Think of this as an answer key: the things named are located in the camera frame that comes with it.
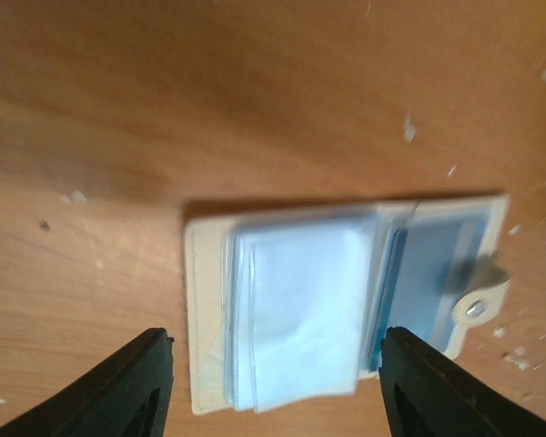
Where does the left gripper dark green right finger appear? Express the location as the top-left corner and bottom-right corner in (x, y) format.
(379, 327), (546, 436)

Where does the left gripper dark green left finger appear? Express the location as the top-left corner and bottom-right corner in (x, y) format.
(0, 328), (174, 436)

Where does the beige card holder wallet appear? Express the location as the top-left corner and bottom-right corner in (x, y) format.
(183, 194), (510, 415)

